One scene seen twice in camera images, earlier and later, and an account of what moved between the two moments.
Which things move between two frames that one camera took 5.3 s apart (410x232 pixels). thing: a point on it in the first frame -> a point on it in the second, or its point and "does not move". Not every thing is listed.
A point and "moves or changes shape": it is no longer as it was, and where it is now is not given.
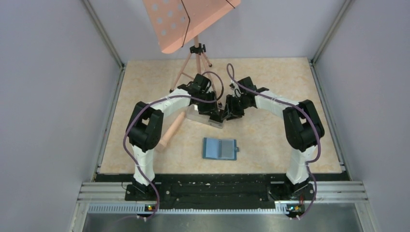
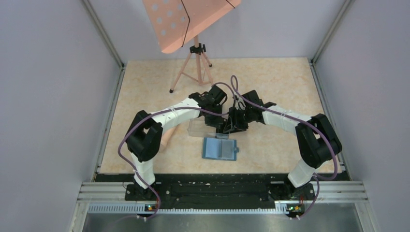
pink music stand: (175, 21) does not move
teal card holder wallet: (219, 148) does not move
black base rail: (219, 191) does not move
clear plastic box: (192, 112) moves or changes shape
